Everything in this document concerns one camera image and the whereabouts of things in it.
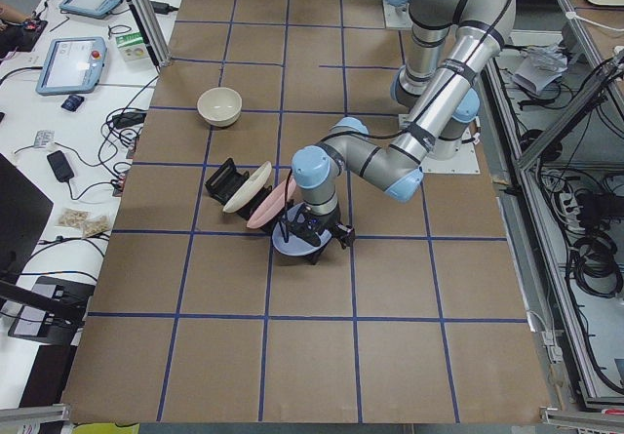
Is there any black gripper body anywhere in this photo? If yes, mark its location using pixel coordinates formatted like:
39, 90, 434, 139
287, 203, 354, 249

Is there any blue plate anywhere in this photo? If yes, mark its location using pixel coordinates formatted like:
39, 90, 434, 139
272, 203, 332, 256

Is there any pink plate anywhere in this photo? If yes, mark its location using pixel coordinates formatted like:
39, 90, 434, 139
247, 178, 296, 229

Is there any cream plate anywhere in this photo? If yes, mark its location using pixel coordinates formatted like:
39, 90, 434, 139
222, 161, 272, 213

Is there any black plate rack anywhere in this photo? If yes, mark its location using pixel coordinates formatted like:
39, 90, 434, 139
205, 158, 293, 233

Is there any white bowl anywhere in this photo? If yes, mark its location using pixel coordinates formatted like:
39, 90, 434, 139
197, 87, 242, 128

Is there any green white carton box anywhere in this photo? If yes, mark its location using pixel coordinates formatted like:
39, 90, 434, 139
115, 32, 149, 61

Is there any black phone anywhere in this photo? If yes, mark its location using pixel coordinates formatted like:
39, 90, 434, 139
47, 150, 74, 182

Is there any black power adapter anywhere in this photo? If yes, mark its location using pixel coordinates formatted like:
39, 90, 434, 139
150, 1, 178, 15

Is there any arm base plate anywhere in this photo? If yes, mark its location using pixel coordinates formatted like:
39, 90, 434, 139
421, 115, 481, 175

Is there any aluminium frame post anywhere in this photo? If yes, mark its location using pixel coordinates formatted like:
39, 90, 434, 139
126, 0, 172, 68

